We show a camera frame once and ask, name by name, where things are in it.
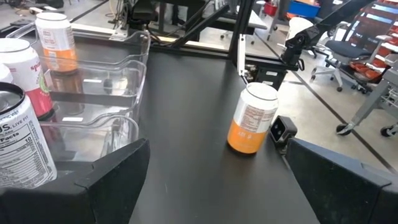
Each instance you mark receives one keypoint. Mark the orange Spindrift can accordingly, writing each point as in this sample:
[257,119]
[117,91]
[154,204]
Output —
[57,40]
[252,124]

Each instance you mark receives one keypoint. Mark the red plastic storage bin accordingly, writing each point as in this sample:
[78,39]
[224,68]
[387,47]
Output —
[365,70]

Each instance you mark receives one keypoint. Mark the blue plastic storage bin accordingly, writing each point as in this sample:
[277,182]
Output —
[303,8]

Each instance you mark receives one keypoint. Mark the clear plastic bin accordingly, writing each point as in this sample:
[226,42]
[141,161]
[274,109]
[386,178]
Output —
[93,140]
[124,46]
[124,84]

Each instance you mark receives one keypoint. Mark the black table frame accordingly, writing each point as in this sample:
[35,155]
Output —
[192,51]

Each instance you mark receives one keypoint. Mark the white Celsius drink can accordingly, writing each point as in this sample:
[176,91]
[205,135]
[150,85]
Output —
[25,146]

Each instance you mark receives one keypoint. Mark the black diagonal frame strut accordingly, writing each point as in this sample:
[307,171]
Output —
[335,15]

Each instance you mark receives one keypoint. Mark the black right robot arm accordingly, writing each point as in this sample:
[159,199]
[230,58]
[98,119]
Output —
[143,15]

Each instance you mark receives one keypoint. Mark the black frame brace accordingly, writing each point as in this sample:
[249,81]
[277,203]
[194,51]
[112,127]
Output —
[202,25]

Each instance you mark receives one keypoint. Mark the pink Spindrift can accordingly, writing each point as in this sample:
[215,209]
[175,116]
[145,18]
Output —
[25,77]

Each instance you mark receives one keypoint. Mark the black frame post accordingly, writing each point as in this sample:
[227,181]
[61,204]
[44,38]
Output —
[242,18]

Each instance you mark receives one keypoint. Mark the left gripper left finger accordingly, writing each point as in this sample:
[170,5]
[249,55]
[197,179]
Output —
[109,193]

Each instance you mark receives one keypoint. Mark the white metal bracket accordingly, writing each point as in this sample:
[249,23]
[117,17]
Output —
[241,56]

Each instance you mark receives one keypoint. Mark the grey workbench leg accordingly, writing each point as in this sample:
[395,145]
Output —
[373,102]

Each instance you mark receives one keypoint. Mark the red bucket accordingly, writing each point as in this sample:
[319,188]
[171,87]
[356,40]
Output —
[270,8]

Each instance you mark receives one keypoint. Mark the black caster wheel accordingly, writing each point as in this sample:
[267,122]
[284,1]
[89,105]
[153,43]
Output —
[386,131]
[343,129]

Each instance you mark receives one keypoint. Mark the black office chair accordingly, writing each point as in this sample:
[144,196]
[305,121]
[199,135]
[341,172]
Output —
[345,48]

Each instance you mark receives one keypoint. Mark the small black table camera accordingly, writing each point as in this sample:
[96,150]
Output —
[281,130]

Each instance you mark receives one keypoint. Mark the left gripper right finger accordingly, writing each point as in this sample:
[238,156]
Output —
[342,196]

